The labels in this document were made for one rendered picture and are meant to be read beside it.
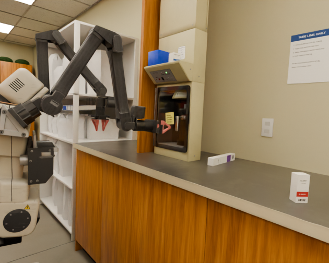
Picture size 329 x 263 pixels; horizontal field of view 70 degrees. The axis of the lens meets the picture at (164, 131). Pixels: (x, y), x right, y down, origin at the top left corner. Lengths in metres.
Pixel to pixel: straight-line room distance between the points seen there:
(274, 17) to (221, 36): 0.38
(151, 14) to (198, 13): 0.38
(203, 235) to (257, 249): 0.23
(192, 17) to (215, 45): 0.46
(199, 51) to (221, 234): 0.98
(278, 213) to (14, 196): 1.04
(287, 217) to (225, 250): 0.31
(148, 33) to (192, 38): 0.37
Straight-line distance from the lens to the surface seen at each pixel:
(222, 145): 1.78
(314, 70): 1.54
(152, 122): 1.23
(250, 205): 0.87
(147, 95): 1.63
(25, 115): 1.02
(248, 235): 0.95
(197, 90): 1.42
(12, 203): 1.24
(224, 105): 1.77
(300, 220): 0.82
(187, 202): 1.09
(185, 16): 1.55
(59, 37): 1.49
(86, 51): 1.08
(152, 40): 1.71
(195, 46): 1.44
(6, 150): 1.22
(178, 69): 1.37
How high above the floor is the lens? 1.22
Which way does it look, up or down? 5 degrees down
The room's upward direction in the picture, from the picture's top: 3 degrees clockwise
